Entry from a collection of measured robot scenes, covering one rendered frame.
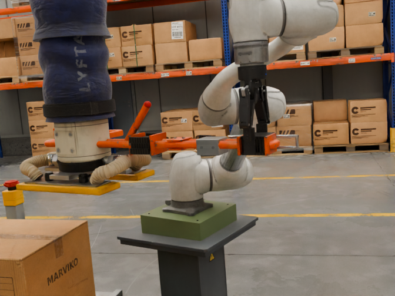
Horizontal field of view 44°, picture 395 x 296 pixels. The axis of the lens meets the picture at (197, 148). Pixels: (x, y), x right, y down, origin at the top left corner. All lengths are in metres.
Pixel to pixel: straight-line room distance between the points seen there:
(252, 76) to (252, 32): 0.11
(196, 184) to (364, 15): 6.73
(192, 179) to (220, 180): 0.13
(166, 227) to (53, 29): 1.10
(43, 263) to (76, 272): 0.21
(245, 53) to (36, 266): 0.94
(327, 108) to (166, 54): 3.01
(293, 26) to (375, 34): 7.40
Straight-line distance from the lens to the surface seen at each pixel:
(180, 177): 2.26
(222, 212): 2.31
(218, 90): 1.61
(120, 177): 1.63
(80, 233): 1.90
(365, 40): 8.67
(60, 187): 1.54
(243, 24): 1.27
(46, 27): 1.55
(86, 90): 1.52
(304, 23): 1.32
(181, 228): 2.22
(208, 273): 2.38
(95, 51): 1.54
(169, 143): 1.41
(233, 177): 2.24
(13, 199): 2.42
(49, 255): 1.74
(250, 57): 1.27
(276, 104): 1.80
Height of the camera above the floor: 1.45
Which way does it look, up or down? 8 degrees down
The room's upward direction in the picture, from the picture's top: 4 degrees counter-clockwise
